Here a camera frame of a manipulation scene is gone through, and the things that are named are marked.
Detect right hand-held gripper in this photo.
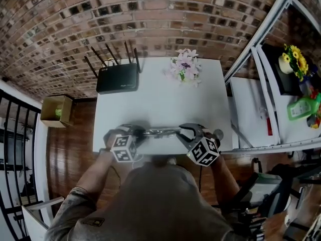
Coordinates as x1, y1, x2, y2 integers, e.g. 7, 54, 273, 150
176, 123, 224, 167

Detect clear plastic bag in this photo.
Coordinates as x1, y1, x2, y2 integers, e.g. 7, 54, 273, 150
142, 126, 183, 140

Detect brown cardboard box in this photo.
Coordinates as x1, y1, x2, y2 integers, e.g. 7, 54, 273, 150
40, 95, 74, 129

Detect black router with antennas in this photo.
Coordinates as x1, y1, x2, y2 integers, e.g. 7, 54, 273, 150
84, 41, 145, 95

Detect black metal railing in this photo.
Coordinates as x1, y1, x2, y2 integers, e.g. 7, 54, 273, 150
0, 88, 42, 241

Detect white metal shelf unit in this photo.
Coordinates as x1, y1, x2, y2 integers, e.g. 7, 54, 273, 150
223, 0, 321, 156

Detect sunflowers in white pot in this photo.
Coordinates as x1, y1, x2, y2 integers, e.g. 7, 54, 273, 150
278, 43, 309, 82

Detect white panel board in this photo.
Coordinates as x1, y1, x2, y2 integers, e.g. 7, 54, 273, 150
21, 196, 65, 241

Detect green plastic spray bottle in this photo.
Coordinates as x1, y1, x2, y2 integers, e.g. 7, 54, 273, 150
286, 92, 321, 122

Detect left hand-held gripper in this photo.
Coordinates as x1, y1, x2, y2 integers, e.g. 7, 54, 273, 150
103, 124, 152, 163

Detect pink artificial flower bunch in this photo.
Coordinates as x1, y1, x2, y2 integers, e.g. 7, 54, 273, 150
164, 48, 203, 88

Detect person's left forearm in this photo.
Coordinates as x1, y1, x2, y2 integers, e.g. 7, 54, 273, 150
74, 148, 114, 200

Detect person's grey shirt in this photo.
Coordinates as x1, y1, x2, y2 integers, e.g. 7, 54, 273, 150
44, 157, 248, 241

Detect black office chair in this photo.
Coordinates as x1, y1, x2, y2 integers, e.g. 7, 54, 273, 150
233, 163, 321, 241

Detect person's right forearm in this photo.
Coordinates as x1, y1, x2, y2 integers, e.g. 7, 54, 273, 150
208, 154, 242, 200

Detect colourful toy pile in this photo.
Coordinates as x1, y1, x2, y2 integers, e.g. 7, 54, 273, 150
306, 114, 321, 130

